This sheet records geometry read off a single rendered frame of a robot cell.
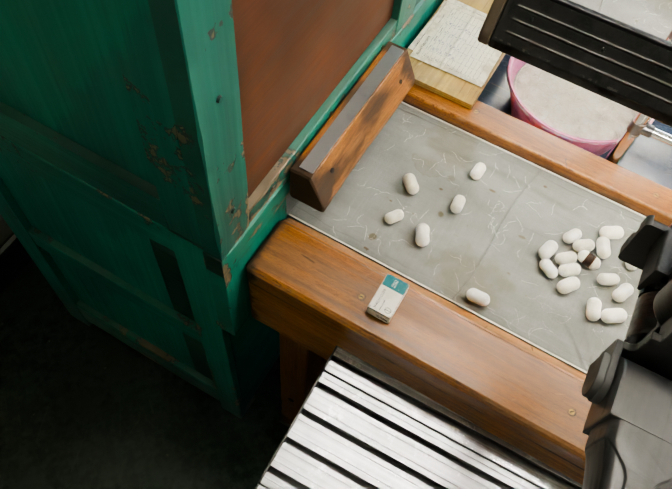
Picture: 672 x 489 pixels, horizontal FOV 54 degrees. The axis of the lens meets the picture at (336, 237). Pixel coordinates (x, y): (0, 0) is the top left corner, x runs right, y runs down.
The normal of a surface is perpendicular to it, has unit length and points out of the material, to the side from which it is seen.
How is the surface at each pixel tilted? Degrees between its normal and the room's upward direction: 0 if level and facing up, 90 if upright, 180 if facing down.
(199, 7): 90
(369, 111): 67
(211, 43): 90
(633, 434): 1
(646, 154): 0
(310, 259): 0
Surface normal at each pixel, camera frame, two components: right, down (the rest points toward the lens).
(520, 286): 0.07, -0.50
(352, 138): 0.82, 0.23
